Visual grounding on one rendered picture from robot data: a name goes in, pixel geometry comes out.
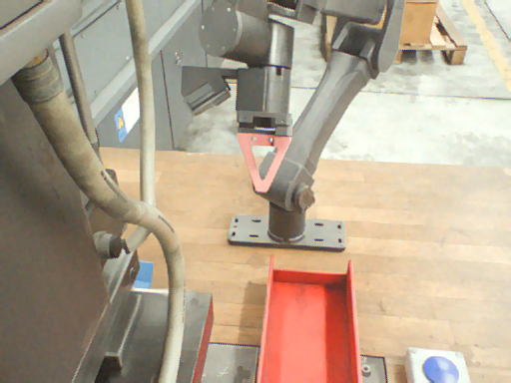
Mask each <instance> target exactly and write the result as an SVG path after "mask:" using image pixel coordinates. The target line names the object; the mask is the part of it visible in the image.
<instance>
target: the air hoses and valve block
mask: <svg viewBox="0 0 511 383"><path fill-rule="evenodd" d="M125 5H126V11H127V16H128V21H129V26H130V32H131V43H132V49H133V54H134V61H135V67H136V74H137V88H138V99H139V112H140V197H141V201H138V200H135V199H133V198H130V197H129V196H127V195H126V194H125V193H123V191H121V190H120V189H119V187H118V186H117V185H116V184H115V183H114V181H113V180H111V178H110V176H108V174H107V172H106V171H105V169H104V168H103V165H102V164H101V163H100V161H99V158H98V156H96V154H95V152H94V149H93V148H92V146H91V144H90V141H89V140H88V138H87V137H86V135H85V132H84V130H83V129H82V127H81V124H80V122H79V120H78V119H77V116H76V113H75V112H74V110H73V108H72V106H71V103H70V101H69V100H68V97H67V96H66V92H65V91H64V90H65V87H64V83H62V80H61V76H60V75H59V73H58V72H57V69H56V65H55V63H54V62H53V59H52V57H51V56H50V52H49V51H48V50H47V47H48V46H49V44H51V43H53V42H54V40H56V39H57V38H58V37H59V36H61V35H62V33H63V32H66V30H67V29H68V28H70V27H71V26H72V25H73V24H74V23H76V22H77V21H78V20H79V19H80V18H81V17H82V16H83V14H82V12H83V10H82V3H81V0H0V86H1V85H2V84H3V83H5V81H7V80H9V79H11V80H12V82H13V84H15V88H16V89H17V91H18V93H19V94H20V96H21V98H22V100H23V102H26V103H27V105H28V106H29V107H30V109H31V112H32V114H33V115H34V117H35V118H36V121H37V123H38V124H39V126H40V127H41V130H42V131H43V132H44V134H45V135H46V138H47V139H48V141H49V143H50V144H51V147H52V148H53V149H54V151H55V153H56V155H57V156H58V157H59V159H60V161H61V163H62V164H63V165H64V167H65V169H66V170H67V172H69V175H70V176H71V177H72V179H73V181H74V182H75V183H76V184H77V185H78V187H79V188H80V190H81V191H82V192H83V193H84V194H85V195H86V197H87V198H89V199H90V201H91V202H93V203H94V204H95V206H98V207H99V209H100V210H102V211H103V212H105V213H107V214H108V215H110V216H111V217H114V218H115V219H117V220H118V221H123V222H126V223H130V224H138V227H137V228H136V229H135V231H134V232H132V233H131V235H130V236H127V237H125V238H123V239H122V245H123V249H124V251H125V253H126V254H127V255H128V254H131V252H132V251H133V250H135V249H136V248H139V246H140V245H141V244H143V242H144V241H145V240H147V238H148V236H150V234H151V232H152V233H153V234H154V236H155V237H156V238H157V239H158V240H159V244H160V245H161V247H162V251H163V253H164V256H165V259H166V266H167V270H168V277H169V309H168V324H167V331H166V338H165V344H164V350H163V358H162V365H161V369H160V373H159V377H158V381H157V383H176V380H177V376H178V366H179V361H180V356H181V350H182V344H183V330H184V321H185V309H186V274H185V260H184V255H183V252H182V246H181V244H180V241H179V239H178V235H177V233H176V232H175V230H174V227H173V226H172V225H171V224H170V221H169V220H168V219H167V218H166V217H165V216H164V215H163V214H162V213H161V212H160V211H159V210H158V209H156V208H155V122H154V91H153V81H152V72H151V64H150V57H149V51H148V40H147V31H146V25H145V18H144V12H143V7H142V0H125Z"/></svg>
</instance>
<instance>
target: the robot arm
mask: <svg viewBox="0 0 511 383"><path fill-rule="evenodd" d="M386 2H387V4H386ZM385 6H386V13H385V18H384V20H383V26H382V28H380V29H378V28H374V27H371V26H368V25H376V24H379V22H380V20H381V18H382V15H383V13H384V8H385ZM404 7H405V0H213V3H212V4H211V5H210V6H209V7H208V8H207V9H206V11H205V12H204V14H203V15H202V19H201V21H200V24H199V40H200V43H201V44H202V47H203V49H204V50H205V51H206V52H207V53H208V54H210V55H211V56H215V57H221V58H225V59H228V60H231V61H238V62H242V63H245V64H247V67H248V68H246V69H243V68H237V69H222V68H207V67H194V66H182V83H181V95H182V96H183V97H185V98H184V99H182V101H183V102H184V104H185V106H186V108H188V110H189V112H190V114H191V115H192V116H197V115H199V114H201V113H202V112H204V111H206V110H207V109H208V108H211V107H212V106H213V105H216V106H218V105H219V104H222V103H223V102H224V101H226V100H227V99H229V98H230V97H231V96H230V90H231V88H230V85H228V83H227V81H226V79H227V80H238V81H237V96H236V111H237V122H238V123H239V127H238V135H237V137H238V142H239V144H240V146H241V149H242V153H243V155H244V157H245V159H246V164H247V165H248V168H249V172H250V175H251V177H252V180H253V191H254V193H255V194H258V195H259V196H261V197H263V198H266V199H267V200H269V210H268V216H260V215H246V214H235V215H234V216H232V218H231V225H230V229H229V232H228V236H227V239H228V243H229V244H230V245H238V246H263V247H275V248H288V249H301V250H325V251H338V252H343V251H345V249H346V234H345V224H344V222H343V221H342V220H327V219H313V218H305V217H306V210H307V209H309V208H310V207H311V206H312V205H314V204H315V197H314V193H313V191H312V189H311V188H312V185H313V184H314V183H315V180H314V179H313V177H312V176H313V175H314V173H315V171H316V167H317V164H318V161H319V157H320V156H321V154H322V152H323V149H324V147H325V146H326V144H327V141H328V140H329V138H330V137H331V135H332V133H333V131H335V127H337V125H338V123H339V121H340V119H342V117H343V115H344V113H345V111H346V110H347V107H349V105H350V104H351V102H352V100H353V99H355V96H356V95H358V93H359V91H361V90H362V89H363V87H366V86H367V84H368V82H369V80H370V79H373V80H376V78H377V76H378V74H380V73H385V72H387V71H388V70H389V69H390V67H391V66H392V65H393V62H394V60H395V58H396V57H397V54H398V47H399V41H400V34H401V27H402V21H403V14H404ZM286 8H287V9H286ZM288 9H290V10H288ZM291 10H293V11H291ZM269 14H271V15H275V16H280V17H283V18H287V19H289V20H295V21H299V22H301V23H304V24H306V23H307V24H310V25H313V22H314V17H315V15H319V14H325V15H328V16H332V17H336V21H335V24H334V30H333V33H332V36H331V40H330V44H329V52H330V55H331V56H329V60H328V64H327V66H326V68H325V72H324V74H323V76H322V78H321V80H320V83H319V84H318V85H317V87H316V89H315V91H314V92H313V95H312V96H311V97H310V99H309V101H308V103H307V104H306V105H305V108H304V109H303V111H302V112H301V115H300V116H299V117H298V119H297V121H296V122H295V124H293V126H292V123H293V119H292V114H290V113H289V104H290V81H291V77H290V71H291V69H292V57H293V45H294V32H295V28H292V27H291V26H289V25H287V24H283V23H281V22H279V21H277V20H273V19H271V18H269V17H268V15H269ZM358 23H359V24H358ZM365 24H367V25H365ZM256 127H258V128H265V129H273V127H274V131H268V130H257V129H256ZM252 146H272V147H274V150H273V151H268V152H267V154H266V156H265V157H264V158H263V161H262V162H261V163H260V166H259V167H258V169H257V168H256V161H255V158H254V155H253V150H252Z"/></svg>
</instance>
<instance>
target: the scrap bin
mask: <svg viewBox="0 0 511 383"><path fill-rule="evenodd" d="M273 264H274V254H271V255H270V262H269V269H268V276H267V290H266V297H265V305H264V312H263V326H262V334H261V341H260V355H259V363H258V370H257V377H256V383H362V376H361V365H360V355H359V344H358V333H357V317H356V300H355V290H354V278H353V268H352V259H349V260H348V265H347V273H339V272H328V271H316V270H304V269H280V268H273Z"/></svg>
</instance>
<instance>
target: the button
mask: <svg viewBox="0 0 511 383"><path fill-rule="evenodd" d="M423 370H424V373H425V375H426V376H427V377H428V380H430V381H432V382H433V383H457V381H458V379H459V370H458V369H457V367H456V366H455V365H454V363H453V362H452V361H451V360H449V359H447V358H444V357H443V356H438V355H435V356H431V357H428V358H427V359H426V361H425V362H424V365H423Z"/></svg>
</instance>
